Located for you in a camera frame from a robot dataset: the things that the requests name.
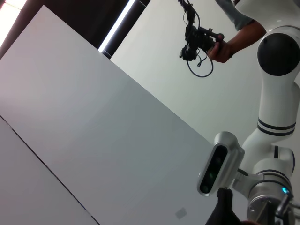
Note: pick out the person's bare hand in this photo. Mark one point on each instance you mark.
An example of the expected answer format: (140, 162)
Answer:
(221, 52)

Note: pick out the black handheld controller device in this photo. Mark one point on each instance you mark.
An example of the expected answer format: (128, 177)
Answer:
(199, 39)

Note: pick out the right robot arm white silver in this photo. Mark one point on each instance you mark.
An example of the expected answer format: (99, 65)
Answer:
(276, 100)

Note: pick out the person's bare forearm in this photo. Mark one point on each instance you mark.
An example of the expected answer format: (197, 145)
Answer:
(248, 34)

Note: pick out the grey shirt sleeve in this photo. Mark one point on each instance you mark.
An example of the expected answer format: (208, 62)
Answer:
(234, 14)

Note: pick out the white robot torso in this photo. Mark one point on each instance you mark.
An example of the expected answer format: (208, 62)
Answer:
(281, 11)

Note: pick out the long ceiling light strip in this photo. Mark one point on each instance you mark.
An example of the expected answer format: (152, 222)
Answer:
(8, 18)
(119, 23)

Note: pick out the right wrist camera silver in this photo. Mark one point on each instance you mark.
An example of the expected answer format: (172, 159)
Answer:
(225, 159)

